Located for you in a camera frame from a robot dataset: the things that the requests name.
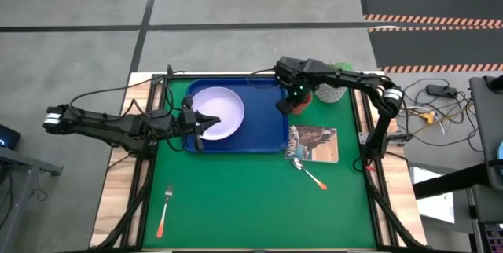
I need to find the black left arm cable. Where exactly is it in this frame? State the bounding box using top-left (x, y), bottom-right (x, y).
top-left (68, 64), bottom-right (189, 107)

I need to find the black metal table frame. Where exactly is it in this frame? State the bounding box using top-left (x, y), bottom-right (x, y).
top-left (92, 66), bottom-right (429, 253)

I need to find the orange plastic cup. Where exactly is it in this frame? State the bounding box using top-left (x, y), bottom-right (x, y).
top-left (292, 92), bottom-right (314, 116)

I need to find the succulent in white patterned pot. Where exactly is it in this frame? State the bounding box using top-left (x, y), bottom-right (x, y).
top-left (314, 61), bottom-right (354, 104)

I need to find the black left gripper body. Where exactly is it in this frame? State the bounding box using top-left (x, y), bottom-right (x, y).
top-left (178, 95), bottom-right (205, 153)

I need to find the black power adapter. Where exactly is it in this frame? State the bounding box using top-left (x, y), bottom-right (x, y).
top-left (426, 83), bottom-right (459, 99)

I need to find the large black hazard-striped floor mat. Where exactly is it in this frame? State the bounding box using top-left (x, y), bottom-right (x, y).
top-left (358, 0), bottom-right (503, 27)

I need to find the blue plastic tray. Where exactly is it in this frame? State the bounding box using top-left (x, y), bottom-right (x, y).
top-left (181, 78), bottom-right (290, 155)

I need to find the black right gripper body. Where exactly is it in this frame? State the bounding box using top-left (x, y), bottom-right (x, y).
top-left (274, 56), bottom-right (328, 104)

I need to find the metal spoon orange handle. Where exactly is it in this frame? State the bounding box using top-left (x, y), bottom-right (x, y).
top-left (292, 158), bottom-right (328, 192)

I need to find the Acadia picture book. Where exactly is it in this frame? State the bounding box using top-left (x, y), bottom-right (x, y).
top-left (283, 124), bottom-right (340, 164)

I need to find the lavender round plate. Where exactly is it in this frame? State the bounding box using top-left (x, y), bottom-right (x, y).
top-left (191, 86), bottom-right (245, 141)

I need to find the metal fork orange handle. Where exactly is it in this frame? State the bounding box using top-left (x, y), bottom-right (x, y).
top-left (156, 184), bottom-right (174, 240)

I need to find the black floor cable tangle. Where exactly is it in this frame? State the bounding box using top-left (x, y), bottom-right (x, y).
top-left (392, 78), bottom-right (485, 152)

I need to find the grey metal cart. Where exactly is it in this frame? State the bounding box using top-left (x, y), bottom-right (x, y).
top-left (0, 146), bottom-right (64, 253)

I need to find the green table mat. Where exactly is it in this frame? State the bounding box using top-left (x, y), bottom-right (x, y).
top-left (141, 76), bottom-right (377, 250)

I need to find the dark device with blue light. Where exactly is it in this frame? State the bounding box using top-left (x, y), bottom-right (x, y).
top-left (0, 124), bottom-right (21, 151)

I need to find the white paper sheet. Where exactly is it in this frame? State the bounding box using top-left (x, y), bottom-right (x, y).
top-left (408, 166), bottom-right (456, 225)

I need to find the grey and black stand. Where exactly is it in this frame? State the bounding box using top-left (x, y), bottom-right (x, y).
top-left (412, 72), bottom-right (503, 253)

